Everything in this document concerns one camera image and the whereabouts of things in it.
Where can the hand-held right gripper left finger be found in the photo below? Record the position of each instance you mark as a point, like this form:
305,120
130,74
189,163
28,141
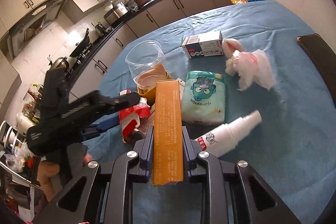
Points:
150,146

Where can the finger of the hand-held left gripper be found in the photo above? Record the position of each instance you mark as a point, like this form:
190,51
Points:
123,101
107,123

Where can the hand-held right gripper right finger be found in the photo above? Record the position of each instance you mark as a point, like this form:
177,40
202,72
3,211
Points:
185,148

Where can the red and white packet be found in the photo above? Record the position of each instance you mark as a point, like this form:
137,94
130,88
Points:
128,124

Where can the orange plastic bowl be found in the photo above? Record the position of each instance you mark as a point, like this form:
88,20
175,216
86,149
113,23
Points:
147,95

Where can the orange carton box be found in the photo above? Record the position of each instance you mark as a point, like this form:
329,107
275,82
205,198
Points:
168,121

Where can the white cardboard box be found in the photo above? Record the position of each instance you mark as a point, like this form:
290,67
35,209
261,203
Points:
202,48

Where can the white red-print plastic bag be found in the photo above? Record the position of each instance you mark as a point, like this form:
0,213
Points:
254,69

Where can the white tissue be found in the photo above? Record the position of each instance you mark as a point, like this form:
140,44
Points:
231,46

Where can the person's left hand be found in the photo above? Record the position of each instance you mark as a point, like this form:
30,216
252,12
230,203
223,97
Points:
48,179

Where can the group of condiment bottles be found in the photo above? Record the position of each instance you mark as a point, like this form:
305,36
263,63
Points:
32,103

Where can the heap of plastic bags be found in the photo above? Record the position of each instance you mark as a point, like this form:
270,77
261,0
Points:
18,155

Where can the white spray bottle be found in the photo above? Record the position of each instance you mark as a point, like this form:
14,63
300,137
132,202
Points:
225,134

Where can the clear plastic cup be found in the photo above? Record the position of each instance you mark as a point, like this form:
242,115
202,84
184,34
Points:
136,56

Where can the green cartoon tissue pack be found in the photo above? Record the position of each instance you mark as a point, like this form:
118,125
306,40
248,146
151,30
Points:
204,103

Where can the black frying pan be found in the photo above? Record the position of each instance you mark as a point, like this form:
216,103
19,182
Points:
82,45

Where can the wok with metal lid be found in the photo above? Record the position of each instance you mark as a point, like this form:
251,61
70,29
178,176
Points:
59,62

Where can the dark stovetop kettle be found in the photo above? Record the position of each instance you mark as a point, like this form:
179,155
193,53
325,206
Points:
99,28

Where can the blue tablecloth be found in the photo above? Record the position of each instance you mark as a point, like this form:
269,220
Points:
262,174

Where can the steel rice cooker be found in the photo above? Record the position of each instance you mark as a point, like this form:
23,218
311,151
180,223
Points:
116,12

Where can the range hood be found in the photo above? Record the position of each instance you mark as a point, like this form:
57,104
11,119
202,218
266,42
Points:
39,11

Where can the beige lower cabinets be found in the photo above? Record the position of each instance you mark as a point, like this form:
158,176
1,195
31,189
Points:
194,1

